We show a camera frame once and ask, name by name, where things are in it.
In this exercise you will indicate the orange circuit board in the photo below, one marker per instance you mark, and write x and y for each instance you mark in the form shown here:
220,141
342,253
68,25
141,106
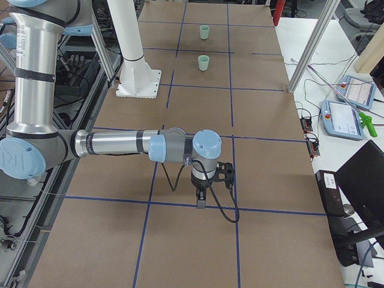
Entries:
312,142
306,124

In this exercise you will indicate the near teach pendant tablet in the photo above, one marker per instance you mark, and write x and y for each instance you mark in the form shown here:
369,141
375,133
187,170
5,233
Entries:
340,120

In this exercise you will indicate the black mini computer box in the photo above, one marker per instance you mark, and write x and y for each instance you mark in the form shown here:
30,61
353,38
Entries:
330,193

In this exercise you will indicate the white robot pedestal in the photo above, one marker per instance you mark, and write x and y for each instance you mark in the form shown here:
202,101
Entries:
137,79

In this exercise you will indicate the far teach pendant tablet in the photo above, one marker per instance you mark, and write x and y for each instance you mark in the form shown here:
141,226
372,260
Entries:
358,91

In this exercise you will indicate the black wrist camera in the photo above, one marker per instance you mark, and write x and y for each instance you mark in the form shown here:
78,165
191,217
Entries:
225,172

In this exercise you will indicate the aluminium frame post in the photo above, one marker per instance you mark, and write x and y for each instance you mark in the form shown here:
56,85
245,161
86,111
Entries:
314,39

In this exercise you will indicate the black computer monitor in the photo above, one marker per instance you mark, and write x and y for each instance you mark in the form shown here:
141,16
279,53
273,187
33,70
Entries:
361,181

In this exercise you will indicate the orange circuit board far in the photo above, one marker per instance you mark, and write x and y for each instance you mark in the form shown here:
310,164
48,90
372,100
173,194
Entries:
306,124

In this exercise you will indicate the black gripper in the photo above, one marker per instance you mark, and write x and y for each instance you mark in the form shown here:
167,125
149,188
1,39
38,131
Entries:
200,185

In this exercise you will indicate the red cylinder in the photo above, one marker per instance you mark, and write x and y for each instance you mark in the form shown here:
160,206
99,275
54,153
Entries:
278,11

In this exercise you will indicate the mint green cup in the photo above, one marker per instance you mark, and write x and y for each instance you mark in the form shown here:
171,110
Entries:
204,32
203,62

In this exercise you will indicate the reacher stick green handle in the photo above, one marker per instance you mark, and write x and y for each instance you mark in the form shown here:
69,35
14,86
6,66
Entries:
366,120

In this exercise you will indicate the orange circuit board near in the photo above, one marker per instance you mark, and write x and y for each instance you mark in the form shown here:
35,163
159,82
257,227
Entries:
312,142

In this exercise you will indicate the teach pendant tablet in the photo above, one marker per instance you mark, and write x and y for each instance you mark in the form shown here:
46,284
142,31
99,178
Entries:
358,91
340,120

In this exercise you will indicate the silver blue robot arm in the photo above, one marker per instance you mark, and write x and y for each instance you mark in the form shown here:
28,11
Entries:
33,144

